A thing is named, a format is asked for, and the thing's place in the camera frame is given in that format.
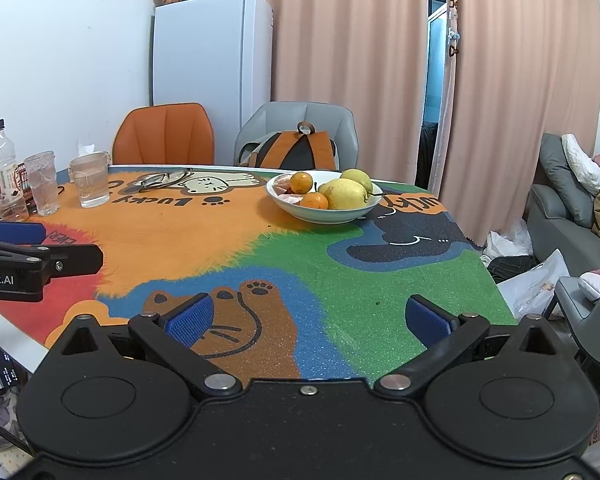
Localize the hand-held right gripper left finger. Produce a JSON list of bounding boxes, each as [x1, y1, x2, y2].
[[47, 292, 243, 398]]

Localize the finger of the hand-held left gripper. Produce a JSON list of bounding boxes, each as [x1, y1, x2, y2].
[[0, 217, 47, 246], [0, 238, 105, 277]]

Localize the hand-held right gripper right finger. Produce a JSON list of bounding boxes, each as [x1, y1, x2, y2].
[[375, 294, 568, 396]]

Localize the white ceramic bowl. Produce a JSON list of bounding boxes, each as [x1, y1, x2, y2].
[[266, 170, 384, 225]]

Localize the large yellow-green pear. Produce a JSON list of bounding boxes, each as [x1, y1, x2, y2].
[[318, 178, 382, 211]]

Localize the clear glass cup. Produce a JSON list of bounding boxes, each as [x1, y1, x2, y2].
[[69, 152, 112, 209], [24, 151, 61, 217]]

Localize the clear plastic bottle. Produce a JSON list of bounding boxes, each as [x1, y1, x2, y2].
[[0, 119, 30, 222]]

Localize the black bag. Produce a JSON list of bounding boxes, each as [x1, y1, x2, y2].
[[487, 255, 541, 284]]

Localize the floral tissue pack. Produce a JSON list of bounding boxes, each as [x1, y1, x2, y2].
[[76, 139, 112, 165]]

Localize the colourful printed table mat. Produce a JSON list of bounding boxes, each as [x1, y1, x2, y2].
[[0, 164, 518, 381]]

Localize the white plastic bag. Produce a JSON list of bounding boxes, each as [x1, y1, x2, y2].
[[497, 250, 571, 322], [481, 217, 533, 263]]

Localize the black eyeglasses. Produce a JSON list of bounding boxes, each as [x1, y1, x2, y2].
[[137, 167, 195, 194]]

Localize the grey chair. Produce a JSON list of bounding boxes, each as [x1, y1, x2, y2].
[[552, 275, 600, 401], [234, 102, 359, 171]]

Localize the orange chair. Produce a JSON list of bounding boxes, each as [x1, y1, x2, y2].
[[112, 103, 216, 166]]

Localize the pink pomelo pieces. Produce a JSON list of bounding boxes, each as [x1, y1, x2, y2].
[[272, 175, 306, 206]]

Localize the yellow pear with dark stem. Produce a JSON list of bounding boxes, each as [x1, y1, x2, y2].
[[340, 168, 372, 191]]

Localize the grey sofa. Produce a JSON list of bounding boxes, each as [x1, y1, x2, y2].
[[527, 132, 600, 281]]

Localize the pink and white cushion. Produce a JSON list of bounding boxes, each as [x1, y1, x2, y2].
[[579, 269, 600, 302]]

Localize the orange and black backpack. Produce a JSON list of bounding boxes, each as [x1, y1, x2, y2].
[[238, 121, 338, 171]]

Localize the white pillow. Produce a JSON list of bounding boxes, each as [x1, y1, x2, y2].
[[561, 133, 600, 196]]

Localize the white fridge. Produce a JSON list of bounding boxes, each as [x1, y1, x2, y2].
[[152, 0, 273, 133]]

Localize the pink curtain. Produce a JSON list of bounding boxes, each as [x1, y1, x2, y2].
[[440, 0, 600, 246], [240, 0, 428, 188]]

